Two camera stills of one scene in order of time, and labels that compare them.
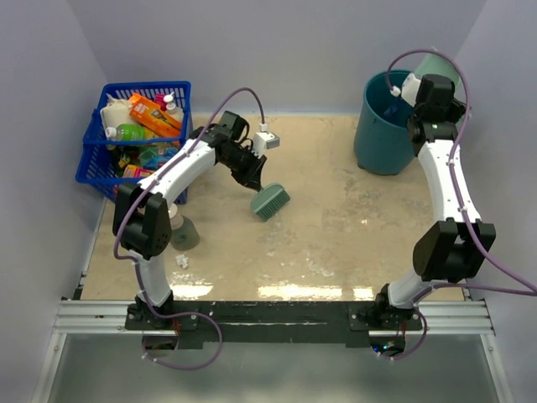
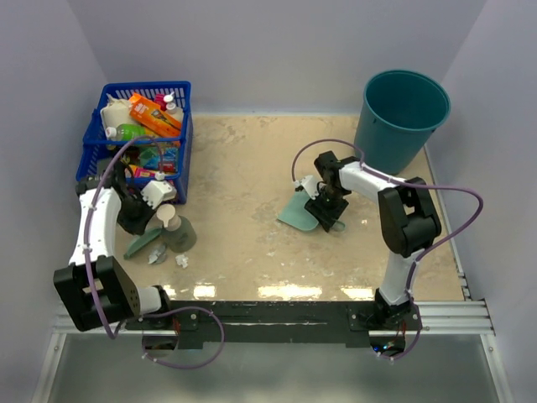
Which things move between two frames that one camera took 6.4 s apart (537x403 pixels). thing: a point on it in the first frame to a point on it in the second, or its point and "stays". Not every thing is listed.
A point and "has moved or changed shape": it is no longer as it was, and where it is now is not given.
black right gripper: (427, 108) to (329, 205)
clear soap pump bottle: (184, 235) stays
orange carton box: (157, 121) stays
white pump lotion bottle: (171, 107) stays
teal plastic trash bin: (382, 143) stays
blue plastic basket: (134, 125) stays
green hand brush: (268, 199) has moved or changed shape
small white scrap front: (182, 260) stays
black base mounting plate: (199, 321) stays
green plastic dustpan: (435, 64) to (296, 215)
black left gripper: (252, 177) to (138, 227)
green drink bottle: (127, 132) stays
